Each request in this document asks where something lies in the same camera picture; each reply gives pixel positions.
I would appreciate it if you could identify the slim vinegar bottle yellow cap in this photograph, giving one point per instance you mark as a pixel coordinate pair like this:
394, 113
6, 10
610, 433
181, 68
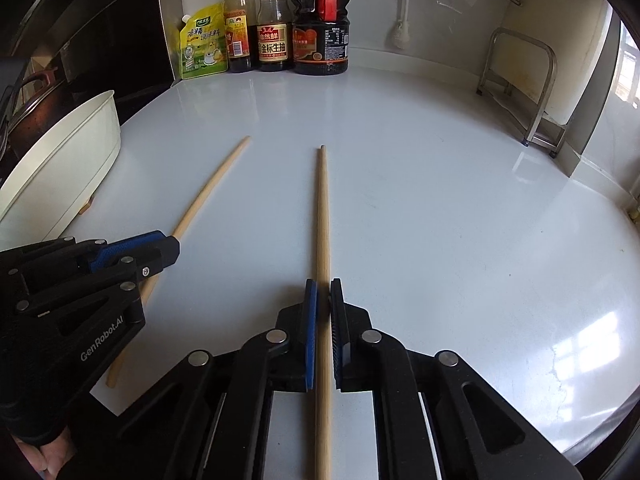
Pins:
238, 35

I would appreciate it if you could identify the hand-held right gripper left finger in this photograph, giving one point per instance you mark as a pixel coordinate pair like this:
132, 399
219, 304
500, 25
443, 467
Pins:
311, 340

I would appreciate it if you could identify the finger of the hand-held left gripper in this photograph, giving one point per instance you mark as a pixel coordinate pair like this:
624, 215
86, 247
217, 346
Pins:
125, 249
160, 257

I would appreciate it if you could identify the dark cooking pot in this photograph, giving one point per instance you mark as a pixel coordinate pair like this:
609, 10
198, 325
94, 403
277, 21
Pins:
30, 120

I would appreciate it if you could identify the soy sauce bottle yellow cap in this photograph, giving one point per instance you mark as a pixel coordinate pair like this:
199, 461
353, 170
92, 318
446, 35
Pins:
274, 40

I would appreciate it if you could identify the white cutting board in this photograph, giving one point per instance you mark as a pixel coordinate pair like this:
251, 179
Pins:
575, 60

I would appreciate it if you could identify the long wooden chopstick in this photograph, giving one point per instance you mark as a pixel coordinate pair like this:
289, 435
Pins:
324, 220
210, 185

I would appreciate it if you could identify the yellow green seasoning pouch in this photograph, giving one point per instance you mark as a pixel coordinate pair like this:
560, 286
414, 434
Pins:
202, 50

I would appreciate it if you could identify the small wooden wedge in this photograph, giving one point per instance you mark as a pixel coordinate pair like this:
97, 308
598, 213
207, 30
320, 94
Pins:
88, 205

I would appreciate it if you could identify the person's left hand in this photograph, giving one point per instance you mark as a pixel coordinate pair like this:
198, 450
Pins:
35, 400

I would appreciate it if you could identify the white hanging brush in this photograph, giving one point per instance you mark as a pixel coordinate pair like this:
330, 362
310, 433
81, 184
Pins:
401, 32

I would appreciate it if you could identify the bright window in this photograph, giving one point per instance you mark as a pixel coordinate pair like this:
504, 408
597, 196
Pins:
627, 60

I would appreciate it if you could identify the large soy sauce jug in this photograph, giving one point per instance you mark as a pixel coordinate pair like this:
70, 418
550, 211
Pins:
320, 45

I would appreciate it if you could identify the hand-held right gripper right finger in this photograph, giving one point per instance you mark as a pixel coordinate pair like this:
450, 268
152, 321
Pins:
337, 340

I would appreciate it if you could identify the metal cutting board rack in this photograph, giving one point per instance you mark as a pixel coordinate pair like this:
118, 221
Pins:
549, 80

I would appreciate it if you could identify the white round basin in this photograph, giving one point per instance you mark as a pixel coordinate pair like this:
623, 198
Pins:
60, 170

